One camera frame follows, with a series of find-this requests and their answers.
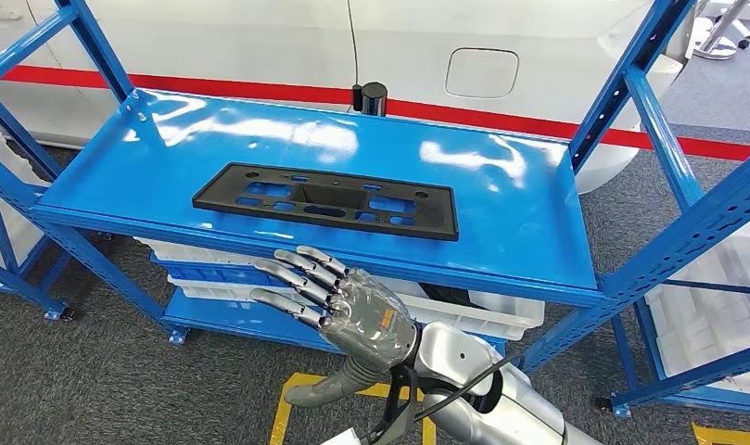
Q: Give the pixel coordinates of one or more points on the blue plastic bin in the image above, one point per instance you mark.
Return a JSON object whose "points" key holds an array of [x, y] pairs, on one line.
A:
{"points": [[209, 273], [496, 345]]}

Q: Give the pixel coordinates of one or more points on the black plastic panel part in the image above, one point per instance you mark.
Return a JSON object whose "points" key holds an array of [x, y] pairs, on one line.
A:
{"points": [[436, 221]]}

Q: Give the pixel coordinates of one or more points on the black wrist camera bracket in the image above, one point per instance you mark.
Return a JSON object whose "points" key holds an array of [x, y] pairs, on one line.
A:
{"points": [[402, 399]]}

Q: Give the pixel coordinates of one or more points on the white car body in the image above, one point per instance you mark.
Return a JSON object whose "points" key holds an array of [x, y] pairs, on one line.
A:
{"points": [[227, 37]]}

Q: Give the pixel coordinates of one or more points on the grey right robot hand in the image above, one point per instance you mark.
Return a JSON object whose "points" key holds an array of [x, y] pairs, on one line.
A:
{"points": [[374, 319]]}

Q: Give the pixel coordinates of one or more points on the black part in bin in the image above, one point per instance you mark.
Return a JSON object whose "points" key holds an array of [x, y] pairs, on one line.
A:
{"points": [[445, 296]]}

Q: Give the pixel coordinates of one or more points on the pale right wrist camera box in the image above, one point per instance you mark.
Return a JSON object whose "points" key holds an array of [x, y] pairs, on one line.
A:
{"points": [[347, 439]]}

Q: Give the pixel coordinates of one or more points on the white stand base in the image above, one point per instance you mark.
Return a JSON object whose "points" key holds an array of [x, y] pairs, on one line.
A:
{"points": [[718, 46]]}

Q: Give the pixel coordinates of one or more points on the blue metal shelf rack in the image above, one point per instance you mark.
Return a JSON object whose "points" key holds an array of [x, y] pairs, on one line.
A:
{"points": [[24, 285], [688, 381], [509, 215]]}

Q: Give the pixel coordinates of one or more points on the translucent white plastic bin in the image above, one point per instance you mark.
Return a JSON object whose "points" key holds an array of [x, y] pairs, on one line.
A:
{"points": [[718, 295], [190, 252], [24, 239], [718, 362], [473, 319], [215, 292]]}

